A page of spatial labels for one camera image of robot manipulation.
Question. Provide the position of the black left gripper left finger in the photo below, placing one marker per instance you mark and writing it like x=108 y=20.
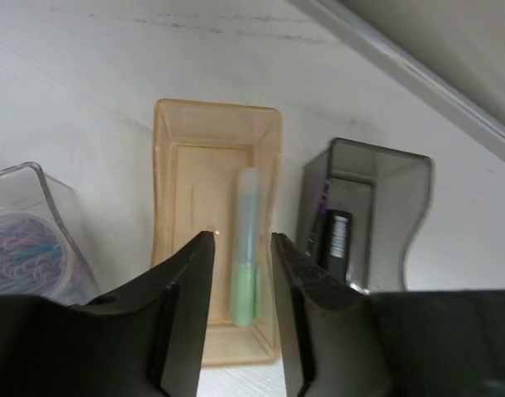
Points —
x=144 y=338

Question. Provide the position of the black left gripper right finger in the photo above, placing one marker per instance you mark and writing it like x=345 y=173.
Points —
x=337 y=341

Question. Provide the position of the black marker blue cap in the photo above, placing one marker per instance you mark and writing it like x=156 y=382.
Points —
x=336 y=243

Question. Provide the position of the green clear-cap highlighter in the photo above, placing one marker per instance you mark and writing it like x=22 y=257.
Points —
x=244 y=274

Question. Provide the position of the clear jar of pins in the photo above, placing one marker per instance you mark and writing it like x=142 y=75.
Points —
x=36 y=259

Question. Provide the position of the grey translucent container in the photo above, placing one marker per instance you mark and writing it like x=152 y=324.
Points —
x=387 y=192

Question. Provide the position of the clear translucent container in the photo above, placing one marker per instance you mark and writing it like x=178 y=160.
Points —
x=25 y=188

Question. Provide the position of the orange translucent container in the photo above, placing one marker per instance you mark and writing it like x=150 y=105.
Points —
x=199 y=148

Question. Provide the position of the aluminium rail back edge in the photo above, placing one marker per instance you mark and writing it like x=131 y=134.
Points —
x=412 y=74

